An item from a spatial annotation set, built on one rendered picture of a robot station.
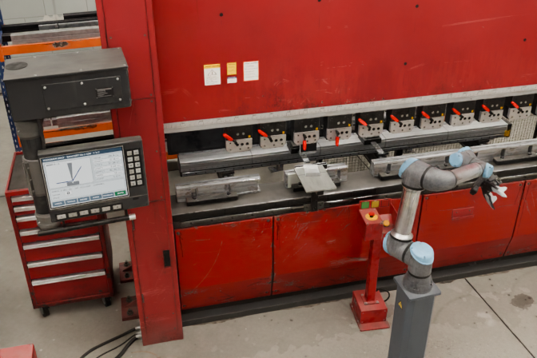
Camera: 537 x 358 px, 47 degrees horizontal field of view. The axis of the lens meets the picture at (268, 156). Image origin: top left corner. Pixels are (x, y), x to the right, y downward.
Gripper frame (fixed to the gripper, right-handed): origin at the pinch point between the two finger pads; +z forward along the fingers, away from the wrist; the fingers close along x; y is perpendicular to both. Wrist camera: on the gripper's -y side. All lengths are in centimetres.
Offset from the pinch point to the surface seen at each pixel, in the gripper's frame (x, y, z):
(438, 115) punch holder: 25, 21, -69
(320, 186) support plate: 35, -65, -62
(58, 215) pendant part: -12, -202, -84
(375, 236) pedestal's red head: 55, -44, -27
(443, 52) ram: -10, 25, -90
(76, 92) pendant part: -59, -176, -111
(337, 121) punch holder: 20, -41, -89
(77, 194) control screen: -19, -191, -87
